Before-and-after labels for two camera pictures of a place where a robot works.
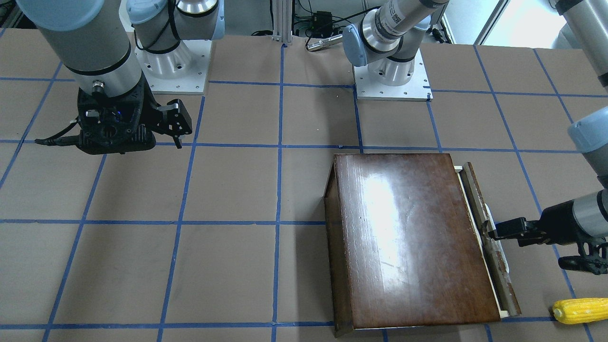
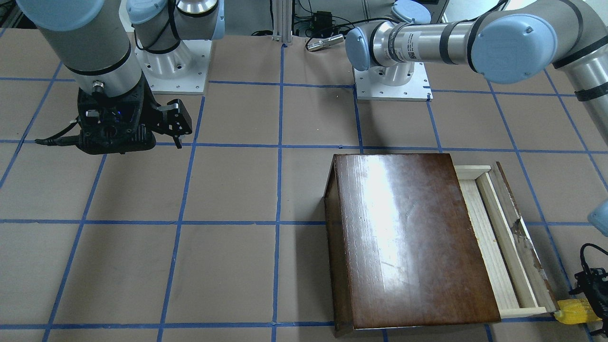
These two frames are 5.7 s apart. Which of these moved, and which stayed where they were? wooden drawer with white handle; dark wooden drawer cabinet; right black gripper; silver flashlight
Moved: wooden drawer with white handle
Stayed: silver flashlight; dark wooden drawer cabinet; right black gripper
